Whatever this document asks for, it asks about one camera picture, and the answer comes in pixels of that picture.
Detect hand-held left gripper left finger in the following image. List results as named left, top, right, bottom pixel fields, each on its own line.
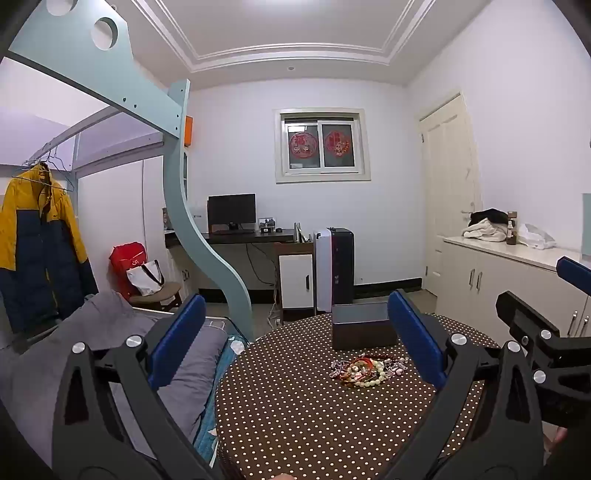
left=52, top=293, right=218, bottom=480

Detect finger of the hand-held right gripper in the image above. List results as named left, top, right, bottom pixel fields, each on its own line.
left=556, top=256, right=591, bottom=295
left=495, top=291, right=561, bottom=356

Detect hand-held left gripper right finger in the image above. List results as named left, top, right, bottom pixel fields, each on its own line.
left=383, top=290, right=550, bottom=480

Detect dark metal jewelry box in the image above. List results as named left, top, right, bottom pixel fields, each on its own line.
left=331, top=302, right=398, bottom=350

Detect pile of mixed jewelry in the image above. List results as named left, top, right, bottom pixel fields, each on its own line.
left=329, top=354, right=409, bottom=387

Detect white sideboard cabinet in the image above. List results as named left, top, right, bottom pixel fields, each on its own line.
left=436, top=235, right=591, bottom=342

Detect wooden chair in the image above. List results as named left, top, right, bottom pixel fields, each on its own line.
left=129, top=281, right=183, bottom=312

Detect blue patterned bedsheet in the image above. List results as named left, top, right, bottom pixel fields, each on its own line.
left=194, top=337, right=245, bottom=467

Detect clear plastic bag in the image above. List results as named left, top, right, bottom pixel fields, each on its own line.
left=517, top=223, right=557, bottom=250

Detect white tote bag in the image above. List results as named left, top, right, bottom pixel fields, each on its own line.
left=126, top=260, right=165, bottom=297

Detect white cloth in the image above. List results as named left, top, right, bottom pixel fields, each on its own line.
left=463, top=218, right=509, bottom=242

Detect red bag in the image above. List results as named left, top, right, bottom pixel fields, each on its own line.
left=109, top=242, right=148, bottom=301

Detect black cloth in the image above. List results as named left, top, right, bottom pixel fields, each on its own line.
left=468, top=209, right=509, bottom=227

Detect white and black air cooler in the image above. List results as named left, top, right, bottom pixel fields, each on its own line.
left=314, top=227, right=355, bottom=312

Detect white desk cabinet door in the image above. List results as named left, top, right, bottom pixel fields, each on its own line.
left=279, top=255, right=315, bottom=309

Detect brown polka dot tablecloth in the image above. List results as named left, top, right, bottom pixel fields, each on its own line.
left=215, top=311, right=504, bottom=480

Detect dark wooden desk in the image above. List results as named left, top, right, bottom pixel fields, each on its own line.
left=164, top=228, right=315, bottom=321

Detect cream door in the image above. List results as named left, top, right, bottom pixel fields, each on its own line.
left=419, top=92, right=483, bottom=298

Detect grey bed mattress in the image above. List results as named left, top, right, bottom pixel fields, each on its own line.
left=0, top=291, right=227, bottom=467

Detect black computer monitor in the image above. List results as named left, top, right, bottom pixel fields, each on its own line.
left=207, top=194, right=257, bottom=233

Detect yellow and navy jacket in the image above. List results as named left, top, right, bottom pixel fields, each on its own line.
left=0, top=161, right=100, bottom=333

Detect white framed window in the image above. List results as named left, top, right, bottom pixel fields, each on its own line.
left=274, top=108, right=372, bottom=184

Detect red paper window cutout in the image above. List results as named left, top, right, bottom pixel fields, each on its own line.
left=289, top=131, right=316, bottom=160
left=323, top=131, right=350, bottom=158

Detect wire clothes hangers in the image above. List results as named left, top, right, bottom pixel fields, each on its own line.
left=11, top=143, right=77, bottom=195

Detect light blue bunk bed frame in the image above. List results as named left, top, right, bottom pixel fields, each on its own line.
left=0, top=0, right=254, bottom=342

